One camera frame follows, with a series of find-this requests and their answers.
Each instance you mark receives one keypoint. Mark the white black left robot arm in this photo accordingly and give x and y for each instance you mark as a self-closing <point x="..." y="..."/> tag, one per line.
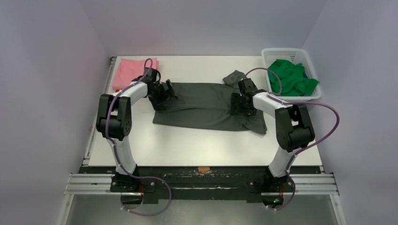
<point x="114" y="122"/>

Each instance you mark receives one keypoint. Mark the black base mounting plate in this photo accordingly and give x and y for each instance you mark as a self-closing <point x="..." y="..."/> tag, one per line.
<point x="230" y="183"/>

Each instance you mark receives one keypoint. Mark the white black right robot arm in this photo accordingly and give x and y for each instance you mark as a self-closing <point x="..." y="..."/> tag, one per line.
<point x="294" y="129"/>

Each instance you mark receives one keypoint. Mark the brown tape piece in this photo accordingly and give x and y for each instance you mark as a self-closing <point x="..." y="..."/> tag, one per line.
<point x="204" y="169"/>

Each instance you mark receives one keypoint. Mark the folded pink t shirt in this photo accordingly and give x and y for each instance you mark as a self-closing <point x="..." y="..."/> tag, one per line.
<point x="127" y="71"/>

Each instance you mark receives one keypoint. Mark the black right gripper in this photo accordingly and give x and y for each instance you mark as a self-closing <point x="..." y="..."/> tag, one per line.
<point x="240" y="103"/>

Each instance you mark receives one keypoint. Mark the white perforated laundry basket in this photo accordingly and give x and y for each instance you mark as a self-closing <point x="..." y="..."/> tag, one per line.
<point x="295" y="56"/>

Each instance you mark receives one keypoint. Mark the aluminium frame rail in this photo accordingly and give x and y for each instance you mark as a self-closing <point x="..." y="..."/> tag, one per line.
<point x="308" y="184"/>

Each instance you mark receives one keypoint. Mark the green t shirt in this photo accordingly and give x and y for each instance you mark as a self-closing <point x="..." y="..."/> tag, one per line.
<point x="288" y="77"/>

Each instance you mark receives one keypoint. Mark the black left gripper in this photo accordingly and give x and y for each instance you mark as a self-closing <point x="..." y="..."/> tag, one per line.
<point x="166" y="95"/>

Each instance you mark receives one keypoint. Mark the dark grey t shirt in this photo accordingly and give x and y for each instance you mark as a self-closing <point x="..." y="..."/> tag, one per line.
<point x="207" y="106"/>

